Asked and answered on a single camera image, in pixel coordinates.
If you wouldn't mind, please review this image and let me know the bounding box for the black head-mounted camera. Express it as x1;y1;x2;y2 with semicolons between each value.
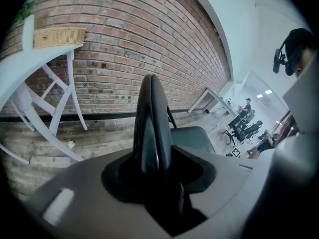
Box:
272;40;296;75

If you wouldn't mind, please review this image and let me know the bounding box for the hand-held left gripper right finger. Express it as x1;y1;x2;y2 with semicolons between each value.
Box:
171;144;255;220

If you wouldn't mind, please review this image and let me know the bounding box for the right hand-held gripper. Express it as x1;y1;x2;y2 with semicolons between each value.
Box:
225;146;242;158

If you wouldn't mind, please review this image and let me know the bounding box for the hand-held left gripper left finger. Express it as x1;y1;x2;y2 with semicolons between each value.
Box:
23;147;174;239

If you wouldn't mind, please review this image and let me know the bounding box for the wicker organiser box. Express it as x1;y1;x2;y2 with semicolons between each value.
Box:
33;26;87;50

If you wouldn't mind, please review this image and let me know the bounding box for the black office chair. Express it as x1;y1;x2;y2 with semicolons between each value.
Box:
221;119;264;145

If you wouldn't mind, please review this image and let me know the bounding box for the person's head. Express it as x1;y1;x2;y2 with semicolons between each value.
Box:
284;28;319;79

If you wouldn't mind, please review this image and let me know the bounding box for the light blue desk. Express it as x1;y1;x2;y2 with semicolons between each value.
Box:
187;86;240;120

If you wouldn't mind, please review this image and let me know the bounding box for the white table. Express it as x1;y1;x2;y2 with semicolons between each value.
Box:
0;42;88;164

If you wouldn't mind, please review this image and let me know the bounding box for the white vase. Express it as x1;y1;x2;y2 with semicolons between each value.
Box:
21;14;35;51

